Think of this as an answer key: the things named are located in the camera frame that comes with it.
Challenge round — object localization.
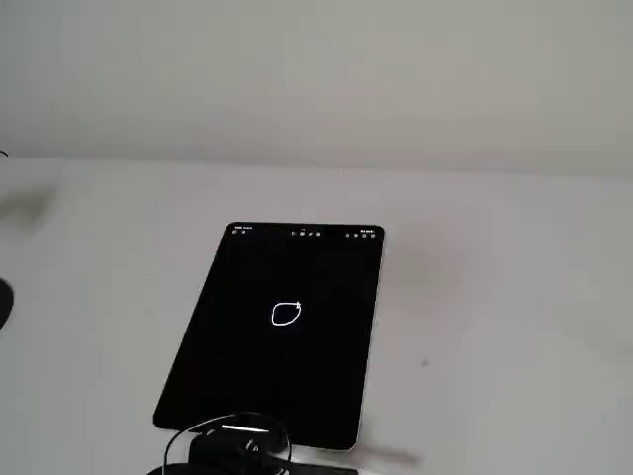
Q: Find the black round object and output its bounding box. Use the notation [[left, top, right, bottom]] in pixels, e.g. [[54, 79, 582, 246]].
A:
[[0, 278, 16, 332]]

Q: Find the black screen silver tablet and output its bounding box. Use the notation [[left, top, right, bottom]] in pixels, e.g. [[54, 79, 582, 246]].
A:
[[151, 222, 386, 452]]

